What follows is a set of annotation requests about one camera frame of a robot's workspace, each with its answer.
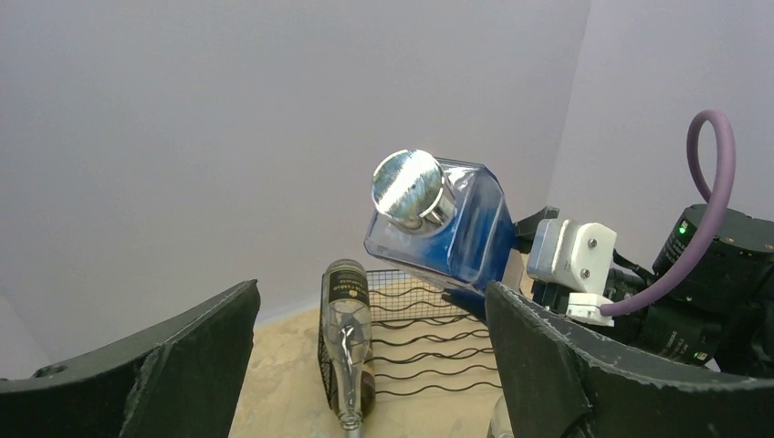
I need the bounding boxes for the clear bottle silver cap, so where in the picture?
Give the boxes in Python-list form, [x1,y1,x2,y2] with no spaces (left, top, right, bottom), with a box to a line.
[486,395,515,438]

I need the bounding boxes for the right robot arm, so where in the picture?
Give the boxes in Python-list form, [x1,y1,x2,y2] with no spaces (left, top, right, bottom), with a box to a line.
[595,209,773,379]

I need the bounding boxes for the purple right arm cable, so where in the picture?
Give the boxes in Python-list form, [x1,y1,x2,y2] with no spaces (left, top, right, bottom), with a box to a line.
[598,109,737,318]

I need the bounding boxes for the black wire wine rack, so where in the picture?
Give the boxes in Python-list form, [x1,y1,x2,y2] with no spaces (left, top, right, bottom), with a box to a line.
[317,268,506,412]

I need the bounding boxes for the blue square glass bottle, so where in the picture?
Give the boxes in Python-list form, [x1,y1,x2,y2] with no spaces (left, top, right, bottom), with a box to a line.
[363,150,518,320]

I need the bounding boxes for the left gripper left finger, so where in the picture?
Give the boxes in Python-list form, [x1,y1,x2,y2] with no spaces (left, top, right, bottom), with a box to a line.
[1,280,261,437]

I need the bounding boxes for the clear glass bottle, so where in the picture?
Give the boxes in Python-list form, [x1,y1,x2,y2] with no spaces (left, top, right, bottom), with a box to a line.
[320,259,377,432]

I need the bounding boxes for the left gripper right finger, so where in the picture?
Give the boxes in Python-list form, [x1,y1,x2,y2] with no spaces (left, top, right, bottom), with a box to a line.
[486,282,773,437]

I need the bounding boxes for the olive green wine bottle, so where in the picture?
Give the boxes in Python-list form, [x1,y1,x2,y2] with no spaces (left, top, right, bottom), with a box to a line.
[328,370,376,437]

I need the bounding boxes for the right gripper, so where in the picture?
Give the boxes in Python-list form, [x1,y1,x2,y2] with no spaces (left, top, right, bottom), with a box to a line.
[514,206,569,314]

